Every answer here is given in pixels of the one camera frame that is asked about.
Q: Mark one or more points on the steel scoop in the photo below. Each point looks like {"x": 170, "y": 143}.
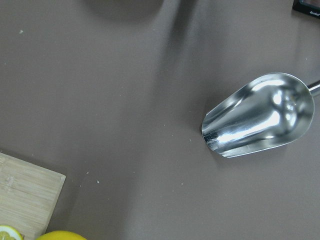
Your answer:
{"x": 271, "y": 111}

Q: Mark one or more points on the lemon half slice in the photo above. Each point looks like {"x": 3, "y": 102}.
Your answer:
{"x": 9, "y": 233}

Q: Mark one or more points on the whole yellow lemon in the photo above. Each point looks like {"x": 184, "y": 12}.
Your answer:
{"x": 61, "y": 235}

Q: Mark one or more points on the black glass rack tray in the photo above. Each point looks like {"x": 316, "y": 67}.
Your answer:
{"x": 308, "y": 7}

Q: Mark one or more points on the bamboo cutting board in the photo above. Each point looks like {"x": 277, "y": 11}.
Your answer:
{"x": 28, "y": 195}

